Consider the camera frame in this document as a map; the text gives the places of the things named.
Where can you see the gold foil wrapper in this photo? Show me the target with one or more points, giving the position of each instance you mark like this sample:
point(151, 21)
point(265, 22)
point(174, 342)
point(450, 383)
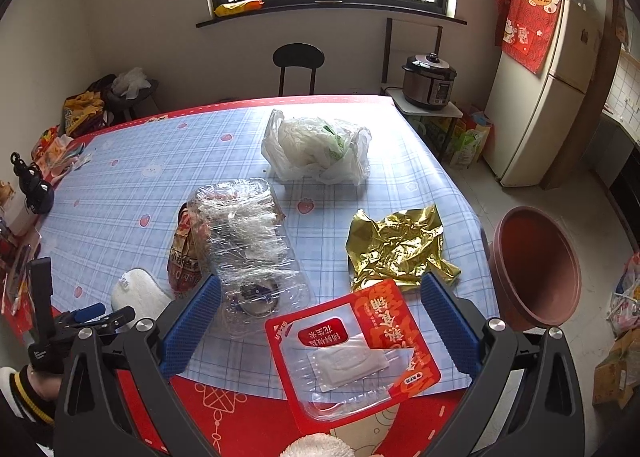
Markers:
point(395, 247)

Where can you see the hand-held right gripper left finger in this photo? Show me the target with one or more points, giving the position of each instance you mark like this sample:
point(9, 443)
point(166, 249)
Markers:
point(192, 327)

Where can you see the yellow snack packet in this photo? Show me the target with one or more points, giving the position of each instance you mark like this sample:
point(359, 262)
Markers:
point(239, 7)

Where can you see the green white bag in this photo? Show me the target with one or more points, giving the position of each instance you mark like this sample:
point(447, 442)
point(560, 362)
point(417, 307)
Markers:
point(467, 149)

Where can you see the crumpled white plastic bag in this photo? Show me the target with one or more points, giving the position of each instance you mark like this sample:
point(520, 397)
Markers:
point(130, 83)

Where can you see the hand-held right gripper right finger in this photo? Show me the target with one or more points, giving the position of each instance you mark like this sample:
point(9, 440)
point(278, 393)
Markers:
point(450, 327)

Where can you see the person's left hand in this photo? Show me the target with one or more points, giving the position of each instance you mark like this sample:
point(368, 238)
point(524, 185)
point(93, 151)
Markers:
point(42, 387)

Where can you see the black round-back chair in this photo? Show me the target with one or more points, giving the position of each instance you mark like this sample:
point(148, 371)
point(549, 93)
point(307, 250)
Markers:
point(298, 57)

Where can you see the white jar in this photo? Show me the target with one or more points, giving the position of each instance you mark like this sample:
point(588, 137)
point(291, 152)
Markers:
point(15, 212)

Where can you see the white face mask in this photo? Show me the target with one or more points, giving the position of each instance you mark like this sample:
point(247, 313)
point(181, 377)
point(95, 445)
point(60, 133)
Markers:
point(135, 292)

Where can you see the white plastic bag with greens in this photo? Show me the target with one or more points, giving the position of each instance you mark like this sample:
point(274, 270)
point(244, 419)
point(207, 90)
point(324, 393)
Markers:
point(310, 147)

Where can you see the clear plastic container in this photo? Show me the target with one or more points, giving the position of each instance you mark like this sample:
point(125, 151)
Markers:
point(245, 237)

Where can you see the yellow snack bag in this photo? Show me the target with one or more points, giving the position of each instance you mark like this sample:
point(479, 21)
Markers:
point(82, 114)

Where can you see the brown plastic basin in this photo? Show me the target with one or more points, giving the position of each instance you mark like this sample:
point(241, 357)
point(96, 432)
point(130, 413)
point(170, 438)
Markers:
point(540, 267)

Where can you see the electric pressure cooker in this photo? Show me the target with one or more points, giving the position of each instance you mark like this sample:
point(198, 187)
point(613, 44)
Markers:
point(430, 82)

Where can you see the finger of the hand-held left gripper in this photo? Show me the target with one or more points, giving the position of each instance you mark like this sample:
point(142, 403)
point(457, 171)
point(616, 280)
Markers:
point(120, 318)
point(90, 312)

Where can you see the black stool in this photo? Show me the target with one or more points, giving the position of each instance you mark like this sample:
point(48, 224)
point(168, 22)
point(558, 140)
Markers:
point(135, 107)

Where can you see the green plastic jug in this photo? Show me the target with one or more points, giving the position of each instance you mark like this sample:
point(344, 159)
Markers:
point(425, 129)

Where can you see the red food tray package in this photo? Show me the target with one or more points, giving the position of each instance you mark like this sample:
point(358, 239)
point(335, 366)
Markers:
point(390, 317)

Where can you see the red orange bag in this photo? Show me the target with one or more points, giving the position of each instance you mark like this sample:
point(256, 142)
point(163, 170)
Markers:
point(477, 119)

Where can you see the cardboard box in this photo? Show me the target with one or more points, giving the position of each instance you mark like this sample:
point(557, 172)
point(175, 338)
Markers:
point(617, 372)

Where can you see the person's left forearm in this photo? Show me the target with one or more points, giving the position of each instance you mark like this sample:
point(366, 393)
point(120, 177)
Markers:
point(20, 402)

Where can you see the round metal lid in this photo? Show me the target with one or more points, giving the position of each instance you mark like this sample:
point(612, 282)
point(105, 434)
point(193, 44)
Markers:
point(257, 299)

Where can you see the cream refrigerator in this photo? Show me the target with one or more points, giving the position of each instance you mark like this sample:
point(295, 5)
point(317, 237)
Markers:
point(535, 102)

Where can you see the white sachet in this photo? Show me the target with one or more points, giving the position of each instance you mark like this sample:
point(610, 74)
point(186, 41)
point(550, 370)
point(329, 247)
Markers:
point(347, 368)

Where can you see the red orange snack packets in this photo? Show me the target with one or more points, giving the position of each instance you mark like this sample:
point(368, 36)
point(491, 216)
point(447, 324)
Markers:
point(55, 149)

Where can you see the red printed cloth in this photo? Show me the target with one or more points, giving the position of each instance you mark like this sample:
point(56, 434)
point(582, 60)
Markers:
point(527, 32)

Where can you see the small white side table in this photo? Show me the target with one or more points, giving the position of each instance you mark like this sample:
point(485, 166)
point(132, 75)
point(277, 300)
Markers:
point(425, 109)

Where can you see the plastic bag with goods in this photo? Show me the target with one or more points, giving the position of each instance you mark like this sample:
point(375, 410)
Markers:
point(627, 297)

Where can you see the brown snack bag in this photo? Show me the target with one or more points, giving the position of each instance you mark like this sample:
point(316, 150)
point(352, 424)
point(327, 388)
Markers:
point(182, 262)

